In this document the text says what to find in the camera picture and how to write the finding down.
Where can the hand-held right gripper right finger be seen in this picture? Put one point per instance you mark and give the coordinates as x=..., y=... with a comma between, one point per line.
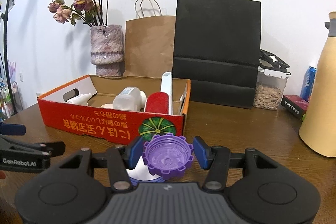
x=200, y=154

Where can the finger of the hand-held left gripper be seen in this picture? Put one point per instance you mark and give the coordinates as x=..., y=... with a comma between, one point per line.
x=13, y=129
x=31, y=146

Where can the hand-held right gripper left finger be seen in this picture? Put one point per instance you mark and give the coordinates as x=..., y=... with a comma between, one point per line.
x=135, y=154

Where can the purple bottle cap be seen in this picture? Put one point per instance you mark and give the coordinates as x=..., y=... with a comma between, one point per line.
x=168, y=158

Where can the red cardboard box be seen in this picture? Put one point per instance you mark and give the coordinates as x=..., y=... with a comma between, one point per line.
x=105, y=124

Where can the clear plastic bottle white lid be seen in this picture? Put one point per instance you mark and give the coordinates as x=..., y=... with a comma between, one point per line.
x=126, y=102

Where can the red white lint brush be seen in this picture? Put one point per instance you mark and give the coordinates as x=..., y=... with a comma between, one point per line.
x=157, y=103

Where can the white pill bottle green label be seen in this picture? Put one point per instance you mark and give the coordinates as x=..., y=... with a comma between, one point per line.
x=77, y=99

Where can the person's left hand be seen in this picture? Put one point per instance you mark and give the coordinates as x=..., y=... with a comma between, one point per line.
x=2, y=175

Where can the metal storage rack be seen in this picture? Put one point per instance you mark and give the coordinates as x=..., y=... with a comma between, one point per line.
x=10, y=103

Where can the purple hangers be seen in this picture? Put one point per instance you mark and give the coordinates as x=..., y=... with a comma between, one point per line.
x=11, y=71

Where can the clear food container with seeds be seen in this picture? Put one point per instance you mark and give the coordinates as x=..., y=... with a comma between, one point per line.
x=267, y=95

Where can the black light stand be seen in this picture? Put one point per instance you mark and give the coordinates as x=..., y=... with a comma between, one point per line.
x=5, y=29

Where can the dark red small box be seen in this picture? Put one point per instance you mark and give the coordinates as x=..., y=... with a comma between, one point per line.
x=294, y=106

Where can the brown paper bag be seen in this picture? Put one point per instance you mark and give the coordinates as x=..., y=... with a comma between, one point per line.
x=149, y=48

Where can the small green object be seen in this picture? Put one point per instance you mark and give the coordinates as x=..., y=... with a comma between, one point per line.
x=304, y=117

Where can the pink mottled ceramic vase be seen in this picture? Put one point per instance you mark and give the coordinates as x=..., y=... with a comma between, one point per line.
x=106, y=48

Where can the black paper bag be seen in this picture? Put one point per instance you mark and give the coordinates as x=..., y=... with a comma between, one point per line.
x=218, y=37

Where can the blue drink can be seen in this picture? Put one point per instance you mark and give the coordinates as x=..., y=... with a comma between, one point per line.
x=308, y=82

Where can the yellow thermos jug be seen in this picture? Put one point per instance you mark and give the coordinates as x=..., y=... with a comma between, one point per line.
x=321, y=98

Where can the white wall socket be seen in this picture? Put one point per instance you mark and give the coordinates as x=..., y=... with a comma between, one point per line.
x=21, y=77

